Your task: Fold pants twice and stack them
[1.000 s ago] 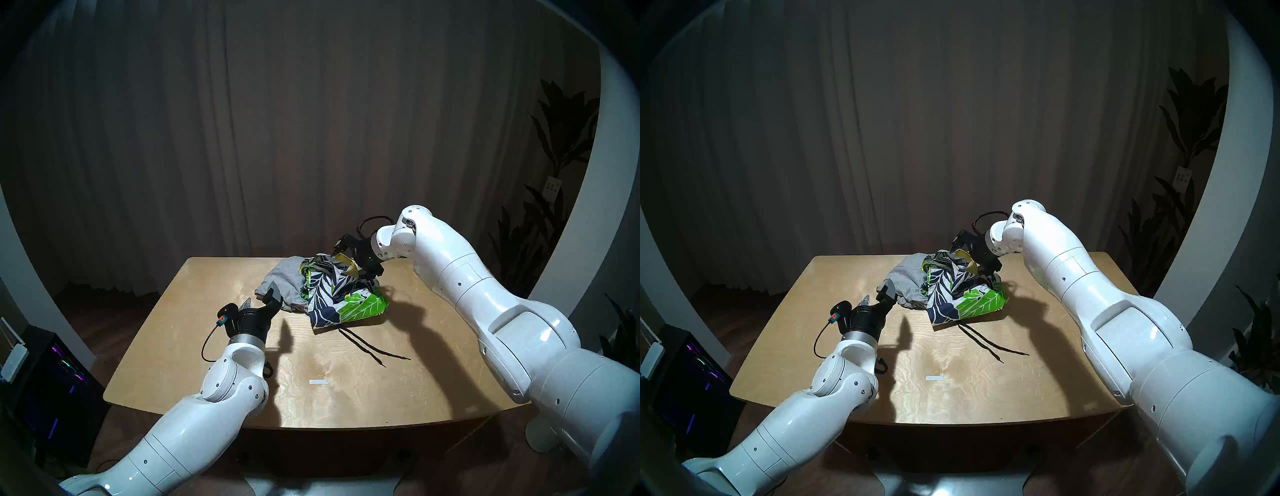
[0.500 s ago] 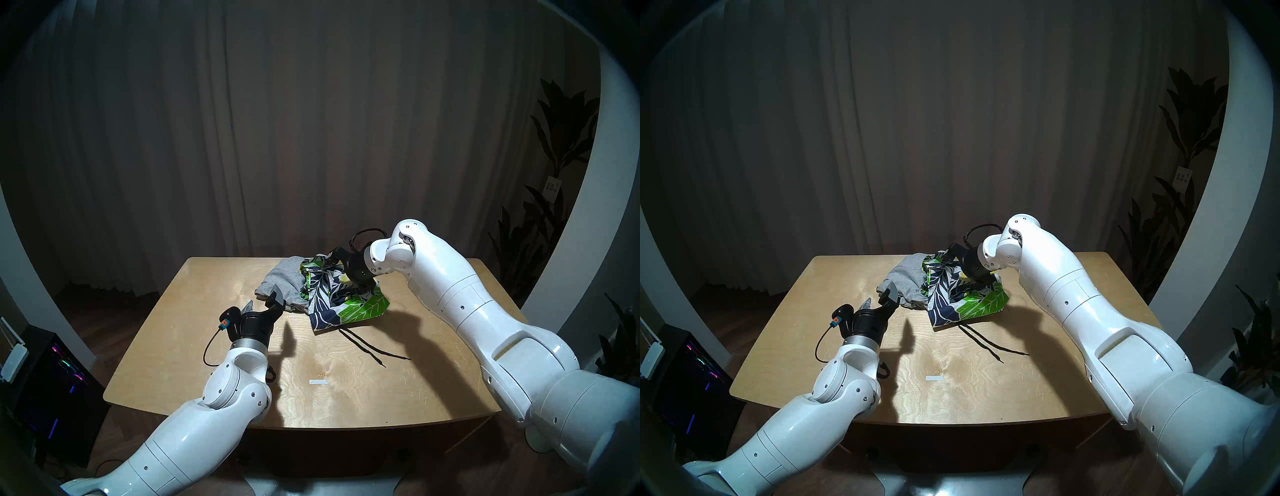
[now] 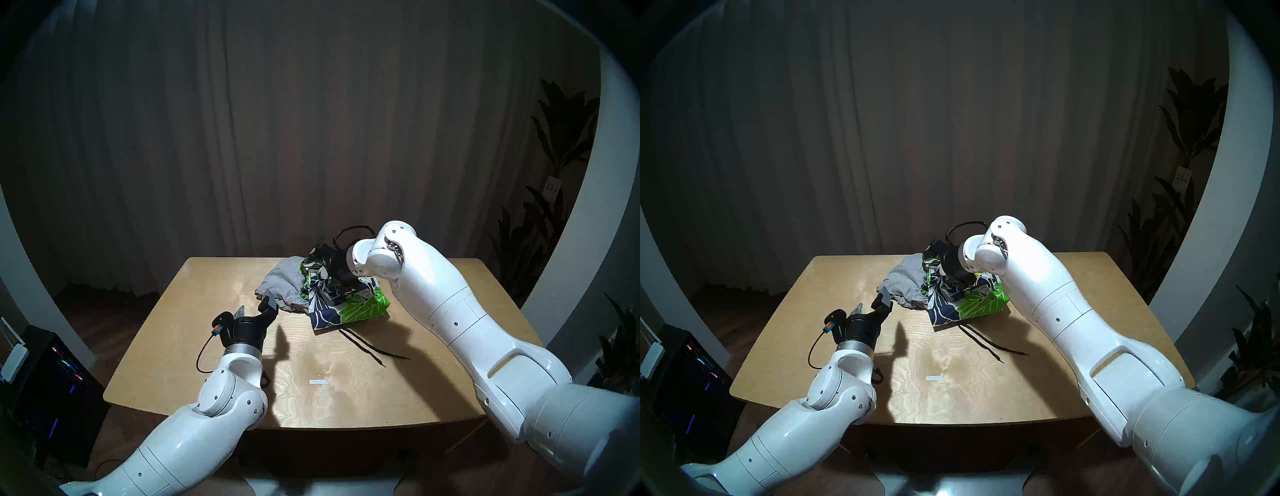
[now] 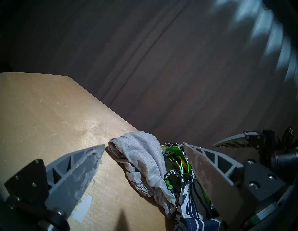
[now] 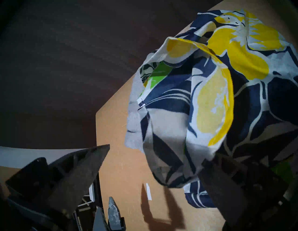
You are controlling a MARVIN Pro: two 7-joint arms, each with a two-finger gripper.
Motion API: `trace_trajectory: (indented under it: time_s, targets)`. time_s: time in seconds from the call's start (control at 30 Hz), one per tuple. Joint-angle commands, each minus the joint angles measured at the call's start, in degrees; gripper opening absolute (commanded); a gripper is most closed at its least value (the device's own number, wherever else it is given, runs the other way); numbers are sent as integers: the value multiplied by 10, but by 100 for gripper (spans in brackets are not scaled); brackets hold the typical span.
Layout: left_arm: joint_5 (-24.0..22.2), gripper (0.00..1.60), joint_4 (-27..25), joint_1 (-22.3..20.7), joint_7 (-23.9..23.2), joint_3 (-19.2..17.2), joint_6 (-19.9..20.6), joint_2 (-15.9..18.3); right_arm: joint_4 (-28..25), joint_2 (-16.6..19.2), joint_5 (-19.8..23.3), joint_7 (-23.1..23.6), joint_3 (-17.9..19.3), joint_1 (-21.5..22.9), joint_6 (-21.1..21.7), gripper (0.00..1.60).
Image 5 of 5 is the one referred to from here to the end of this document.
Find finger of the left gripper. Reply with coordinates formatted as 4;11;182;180
108;197;126;231
93;206;108;231

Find floral print shorts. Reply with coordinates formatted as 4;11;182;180
126;9;298;208

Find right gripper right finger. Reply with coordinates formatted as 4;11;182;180
198;154;251;228

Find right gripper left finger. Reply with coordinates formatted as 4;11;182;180
47;144;110;216

